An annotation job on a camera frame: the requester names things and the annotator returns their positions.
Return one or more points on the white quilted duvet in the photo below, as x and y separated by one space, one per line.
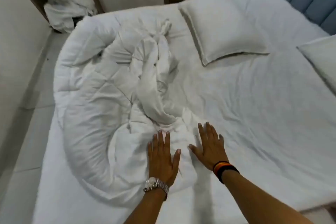
89 105

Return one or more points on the person's right forearm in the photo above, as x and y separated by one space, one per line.
259 200

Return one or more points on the person's right hand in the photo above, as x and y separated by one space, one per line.
211 153

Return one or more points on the person's left thumb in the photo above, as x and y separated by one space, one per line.
176 157

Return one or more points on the person's left middle finger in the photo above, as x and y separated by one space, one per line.
161 142

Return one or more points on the white pillow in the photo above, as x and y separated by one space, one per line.
321 58
223 28

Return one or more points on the person's left forearm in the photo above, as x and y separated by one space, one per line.
147 209

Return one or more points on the person's left little finger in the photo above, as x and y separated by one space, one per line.
150 150

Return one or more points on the person's left hand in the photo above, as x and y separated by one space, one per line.
160 162

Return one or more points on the person's right thumb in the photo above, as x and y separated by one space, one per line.
194 150

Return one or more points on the person's right middle finger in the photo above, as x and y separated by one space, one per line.
209 132

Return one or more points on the bed with white sheet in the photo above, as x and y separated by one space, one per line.
257 105

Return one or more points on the black and orange wristbands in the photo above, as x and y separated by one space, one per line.
224 170

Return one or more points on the twisted white duvet cover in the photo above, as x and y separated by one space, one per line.
154 74

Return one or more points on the pile of white linen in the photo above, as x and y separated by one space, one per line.
67 11

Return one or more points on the person's right little finger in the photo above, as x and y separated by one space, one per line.
221 143

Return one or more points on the silver wristwatch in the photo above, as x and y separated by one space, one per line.
155 184

